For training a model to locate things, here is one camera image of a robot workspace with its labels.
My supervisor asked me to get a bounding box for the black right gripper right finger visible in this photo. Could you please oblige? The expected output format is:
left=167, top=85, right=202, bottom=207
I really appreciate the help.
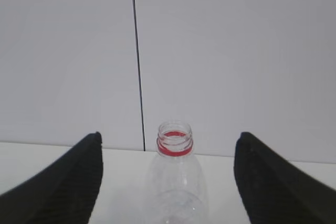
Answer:
left=234, top=132, right=335, bottom=223

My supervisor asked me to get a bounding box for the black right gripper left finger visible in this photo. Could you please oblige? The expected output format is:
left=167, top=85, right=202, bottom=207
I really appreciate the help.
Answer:
left=1, top=132, right=103, bottom=223

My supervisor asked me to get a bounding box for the clear water bottle red label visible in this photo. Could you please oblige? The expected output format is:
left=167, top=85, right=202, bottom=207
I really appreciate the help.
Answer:
left=143, top=120, right=210, bottom=223

